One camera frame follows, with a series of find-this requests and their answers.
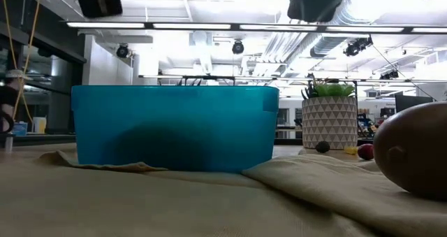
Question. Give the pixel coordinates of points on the dark toy blackberry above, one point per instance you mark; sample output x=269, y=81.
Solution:
x=322, y=147

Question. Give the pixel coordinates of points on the olive tan cloth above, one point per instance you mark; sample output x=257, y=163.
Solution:
x=174, y=205

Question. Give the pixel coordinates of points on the brown toy kiwi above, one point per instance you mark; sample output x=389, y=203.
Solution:
x=415, y=149

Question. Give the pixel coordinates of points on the small yellow toy pepper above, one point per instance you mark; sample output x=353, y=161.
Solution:
x=350, y=150

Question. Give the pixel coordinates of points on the silver ventilation duct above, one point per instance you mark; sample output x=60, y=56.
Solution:
x=328, y=43

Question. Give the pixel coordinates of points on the black computer monitor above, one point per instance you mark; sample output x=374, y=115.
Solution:
x=412, y=102

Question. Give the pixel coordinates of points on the succulent in white patterned pot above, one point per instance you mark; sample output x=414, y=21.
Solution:
x=330, y=121

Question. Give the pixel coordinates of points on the black ceiling spotlight cluster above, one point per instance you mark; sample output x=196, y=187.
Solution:
x=356, y=46
x=389, y=75

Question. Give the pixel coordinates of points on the overhead LED light bar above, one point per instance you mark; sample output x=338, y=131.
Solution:
x=192, y=26

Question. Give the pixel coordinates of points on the person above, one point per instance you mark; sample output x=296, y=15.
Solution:
x=6, y=100

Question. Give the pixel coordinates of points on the small blue box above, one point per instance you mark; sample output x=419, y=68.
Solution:
x=20, y=128

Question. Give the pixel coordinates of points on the blue plastic tupperware container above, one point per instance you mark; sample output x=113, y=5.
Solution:
x=174, y=125

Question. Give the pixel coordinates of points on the yellow plastic container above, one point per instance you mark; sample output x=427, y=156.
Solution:
x=40, y=125

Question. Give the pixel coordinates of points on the red toy cherry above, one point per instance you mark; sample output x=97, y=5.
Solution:
x=365, y=152

